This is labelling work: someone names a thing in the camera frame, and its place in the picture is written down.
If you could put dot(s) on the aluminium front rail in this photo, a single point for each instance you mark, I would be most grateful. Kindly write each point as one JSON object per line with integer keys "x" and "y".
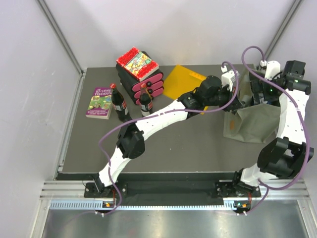
{"x": 62, "y": 190}

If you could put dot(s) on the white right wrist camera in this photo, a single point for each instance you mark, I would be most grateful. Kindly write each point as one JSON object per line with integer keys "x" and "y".
{"x": 269, "y": 68}

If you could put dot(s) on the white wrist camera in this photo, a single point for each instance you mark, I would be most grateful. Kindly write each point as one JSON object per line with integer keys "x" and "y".
{"x": 229, "y": 78}
{"x": 269, "y": 68}

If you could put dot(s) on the purple treehouse book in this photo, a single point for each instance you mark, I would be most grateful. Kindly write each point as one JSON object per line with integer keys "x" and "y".
{"x": 100, "y": 104}

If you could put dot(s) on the green canvas bag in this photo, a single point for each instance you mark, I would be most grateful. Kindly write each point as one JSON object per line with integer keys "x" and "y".
{"x": 252, "y": 123}

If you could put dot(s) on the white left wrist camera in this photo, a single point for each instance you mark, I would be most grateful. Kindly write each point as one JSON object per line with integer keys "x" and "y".
{"x": 229, "y": 78}

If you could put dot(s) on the aluminium frame post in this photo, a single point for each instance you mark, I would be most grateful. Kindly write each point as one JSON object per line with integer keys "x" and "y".
{"x": 59, "y": 34}
{"x": 278, "y": 16}

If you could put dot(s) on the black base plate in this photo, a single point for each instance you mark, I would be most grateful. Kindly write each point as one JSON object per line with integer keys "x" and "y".
{"x": 171, "y": 189}

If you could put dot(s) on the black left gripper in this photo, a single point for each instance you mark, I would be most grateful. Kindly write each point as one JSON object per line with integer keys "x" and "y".
{"x": 235, "y": 105}

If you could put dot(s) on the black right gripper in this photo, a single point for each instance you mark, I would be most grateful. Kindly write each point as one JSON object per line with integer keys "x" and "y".
{"x": 258, "y": 85}

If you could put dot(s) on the aluminium frame post right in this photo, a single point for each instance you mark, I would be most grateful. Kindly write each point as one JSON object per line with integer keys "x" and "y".
{"x": 278, "y": 16}

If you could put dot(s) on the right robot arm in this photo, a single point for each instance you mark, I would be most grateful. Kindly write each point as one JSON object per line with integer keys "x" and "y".
{"x": 284, "y": 157}

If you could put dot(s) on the cola bottle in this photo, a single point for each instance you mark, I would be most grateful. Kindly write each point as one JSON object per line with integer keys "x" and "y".
{"x": 119, "y": 104}
{"x": 145, "y": 101}

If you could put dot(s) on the aluminium frame post left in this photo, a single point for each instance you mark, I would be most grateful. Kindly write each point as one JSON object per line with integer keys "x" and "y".
{"x": 59, "y": 34}

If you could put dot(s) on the yellow plastic folder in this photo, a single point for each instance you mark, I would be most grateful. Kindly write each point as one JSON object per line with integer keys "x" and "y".
{"x": 181, "y": 80}

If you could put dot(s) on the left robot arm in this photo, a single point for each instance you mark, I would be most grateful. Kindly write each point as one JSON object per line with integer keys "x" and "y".
{"x": 213, "y": 91}

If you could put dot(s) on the red treehouse book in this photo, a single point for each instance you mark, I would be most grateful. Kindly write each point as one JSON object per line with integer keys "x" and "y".
{"x": 137, "y": 64}

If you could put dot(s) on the black pink drawer unit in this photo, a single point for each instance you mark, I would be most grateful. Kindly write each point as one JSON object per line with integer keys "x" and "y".
{"x": 154, "y": 83}

